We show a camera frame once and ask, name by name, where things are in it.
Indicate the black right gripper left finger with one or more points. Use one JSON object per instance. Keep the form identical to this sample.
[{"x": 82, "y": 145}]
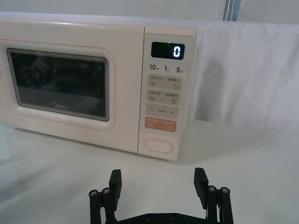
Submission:
[{"x": 115, "y": 184}]

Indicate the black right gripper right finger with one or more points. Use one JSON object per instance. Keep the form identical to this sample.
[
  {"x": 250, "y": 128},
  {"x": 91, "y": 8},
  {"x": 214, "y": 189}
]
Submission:
[{"x": 201, "y": 184}]

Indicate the cream microwave oven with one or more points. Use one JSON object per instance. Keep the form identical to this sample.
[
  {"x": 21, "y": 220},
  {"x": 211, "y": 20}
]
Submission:
[{"x": 70, "y": 35}]

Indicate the white table cloth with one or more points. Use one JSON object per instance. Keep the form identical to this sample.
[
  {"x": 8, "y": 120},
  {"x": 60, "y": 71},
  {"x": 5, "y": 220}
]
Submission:
[{"x": 58, "y": 175}]

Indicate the oven control panel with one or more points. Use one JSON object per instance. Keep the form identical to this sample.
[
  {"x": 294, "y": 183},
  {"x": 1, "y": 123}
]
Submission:
[{"x": 163, "y": 77}]

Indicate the white curtain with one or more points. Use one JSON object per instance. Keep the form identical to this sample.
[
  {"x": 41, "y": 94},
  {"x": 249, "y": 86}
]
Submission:
[{"x": 245, "y": 70}]

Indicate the grey striped post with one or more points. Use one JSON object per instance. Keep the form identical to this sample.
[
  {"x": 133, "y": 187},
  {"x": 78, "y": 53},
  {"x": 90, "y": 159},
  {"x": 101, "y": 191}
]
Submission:
[{"x": 230, "y": 10}]

